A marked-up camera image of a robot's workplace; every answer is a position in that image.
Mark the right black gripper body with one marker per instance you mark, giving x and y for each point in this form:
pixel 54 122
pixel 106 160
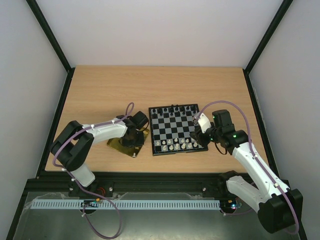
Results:
pixel 200 136

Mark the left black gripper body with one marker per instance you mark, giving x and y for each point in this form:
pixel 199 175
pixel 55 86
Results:
pixel 135 141

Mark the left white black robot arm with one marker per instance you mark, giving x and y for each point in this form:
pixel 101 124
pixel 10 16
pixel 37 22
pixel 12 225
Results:
pixel 73 144

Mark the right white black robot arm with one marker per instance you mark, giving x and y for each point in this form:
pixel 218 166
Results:
pixel 277 206

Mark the black grey chess board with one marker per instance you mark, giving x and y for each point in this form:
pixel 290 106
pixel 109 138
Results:
pixel 164 129

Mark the black chess pieces row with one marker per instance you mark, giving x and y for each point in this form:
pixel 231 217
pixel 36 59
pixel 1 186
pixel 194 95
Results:
pixel 170 111

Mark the gold metal tray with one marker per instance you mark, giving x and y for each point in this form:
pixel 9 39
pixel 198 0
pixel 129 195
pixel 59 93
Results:
pixel 116 144

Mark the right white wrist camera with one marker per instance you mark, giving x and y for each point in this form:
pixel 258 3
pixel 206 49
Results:
pixel 201 120

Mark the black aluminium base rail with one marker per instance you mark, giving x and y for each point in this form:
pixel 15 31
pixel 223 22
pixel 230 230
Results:
pixel 209 185

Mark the light blue slotted cable duct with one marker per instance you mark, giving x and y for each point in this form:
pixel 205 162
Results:
pixel 77 204

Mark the left black frame post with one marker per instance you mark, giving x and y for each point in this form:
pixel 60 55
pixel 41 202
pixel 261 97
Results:
pixel 40 17

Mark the black frame post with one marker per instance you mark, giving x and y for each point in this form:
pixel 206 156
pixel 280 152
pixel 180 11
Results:
pixel 276 20
pixel 40 17

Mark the right black frame post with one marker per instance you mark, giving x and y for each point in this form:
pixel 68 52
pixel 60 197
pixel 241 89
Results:
pixel 276 20

